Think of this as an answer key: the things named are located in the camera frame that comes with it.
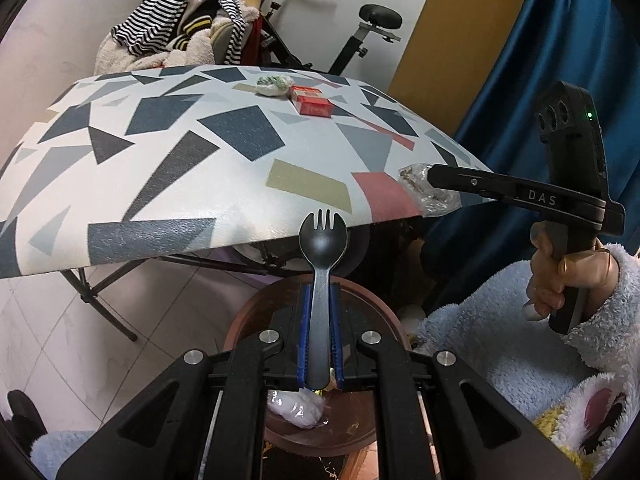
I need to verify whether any red cloth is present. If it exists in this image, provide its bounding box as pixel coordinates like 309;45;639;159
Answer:
246;15;265;67

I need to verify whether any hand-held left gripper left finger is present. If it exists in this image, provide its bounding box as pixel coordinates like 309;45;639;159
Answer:
56;282;314;480

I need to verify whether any black plastic spork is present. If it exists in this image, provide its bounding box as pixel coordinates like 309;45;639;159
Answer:
298;209;348;393

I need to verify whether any light blue fleece robe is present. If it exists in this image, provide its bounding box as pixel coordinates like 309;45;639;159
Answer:
27;260;608;480

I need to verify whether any blue curtain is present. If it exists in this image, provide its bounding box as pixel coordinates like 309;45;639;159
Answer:
422;0;640;321

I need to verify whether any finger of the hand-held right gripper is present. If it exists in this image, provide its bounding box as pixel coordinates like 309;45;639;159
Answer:
427;162;608;216

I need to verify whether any black white striped shirt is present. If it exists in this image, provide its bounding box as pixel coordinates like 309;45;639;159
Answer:
111;0;251;67

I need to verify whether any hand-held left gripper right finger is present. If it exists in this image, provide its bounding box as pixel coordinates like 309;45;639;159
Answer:
327;282;583;480

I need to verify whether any clear crinkled wrapper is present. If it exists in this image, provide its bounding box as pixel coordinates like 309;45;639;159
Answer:
396;162;461;218

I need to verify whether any black exercise bike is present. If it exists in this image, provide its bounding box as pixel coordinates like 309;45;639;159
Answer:
235;0;403;76

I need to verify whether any red cardboard box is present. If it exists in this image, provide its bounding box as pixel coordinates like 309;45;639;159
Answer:
288;85;335;118

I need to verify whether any patterned folding table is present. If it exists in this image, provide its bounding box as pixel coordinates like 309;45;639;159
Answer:
0;64;493;281

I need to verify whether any white pink plush fabric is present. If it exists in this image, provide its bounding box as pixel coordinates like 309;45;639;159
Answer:
532;370;636;471

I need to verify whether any brown round bin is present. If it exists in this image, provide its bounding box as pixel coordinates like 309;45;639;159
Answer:
222;276;408;457

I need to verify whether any orange wooden panel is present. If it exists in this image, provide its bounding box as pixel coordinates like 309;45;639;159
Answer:
387;0;538;136

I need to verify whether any black folding table frame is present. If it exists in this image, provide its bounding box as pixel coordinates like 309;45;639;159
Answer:
60;225;421;343

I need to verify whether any person's right hand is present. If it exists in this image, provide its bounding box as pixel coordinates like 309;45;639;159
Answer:
525;222;621;321

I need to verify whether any white green crumpled wrapper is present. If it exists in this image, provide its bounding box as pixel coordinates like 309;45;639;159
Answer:
255;75;295;97

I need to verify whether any black knit yellow striped garment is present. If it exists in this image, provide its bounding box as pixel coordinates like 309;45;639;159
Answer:
170;0;216;53

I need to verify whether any white plastic bag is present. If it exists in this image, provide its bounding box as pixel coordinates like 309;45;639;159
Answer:
266;387;326;429

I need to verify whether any black slipper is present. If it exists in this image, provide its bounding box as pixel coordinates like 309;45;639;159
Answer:
6;389;48;453

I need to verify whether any person's right forearm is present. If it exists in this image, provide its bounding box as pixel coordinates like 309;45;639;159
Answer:
562;242;640;386

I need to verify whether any beige fleece blanket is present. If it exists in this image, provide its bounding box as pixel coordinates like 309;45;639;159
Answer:
94;2;261;75

